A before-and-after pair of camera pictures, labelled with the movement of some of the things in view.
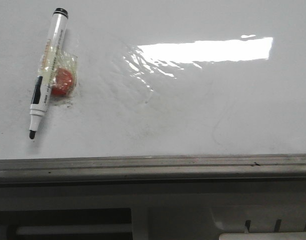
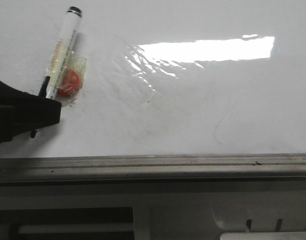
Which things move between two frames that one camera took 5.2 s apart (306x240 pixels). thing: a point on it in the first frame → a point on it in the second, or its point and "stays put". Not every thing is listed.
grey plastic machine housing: [279, 209] stays put
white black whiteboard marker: [48, 65] → [51, 84]
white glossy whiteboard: [157, 77] stays put
